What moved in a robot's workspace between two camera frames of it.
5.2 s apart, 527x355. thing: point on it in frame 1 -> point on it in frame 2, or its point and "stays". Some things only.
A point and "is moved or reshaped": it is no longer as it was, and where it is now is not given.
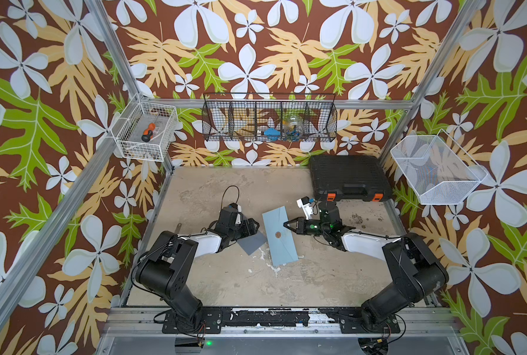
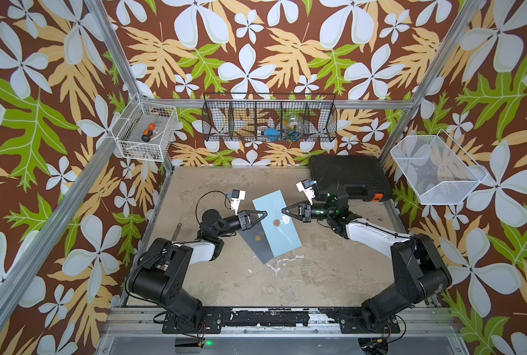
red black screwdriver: [147, 133] stays
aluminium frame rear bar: [338, 103] stays
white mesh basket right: [439, 170] stays
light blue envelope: [280, 239] is moved or reshaped
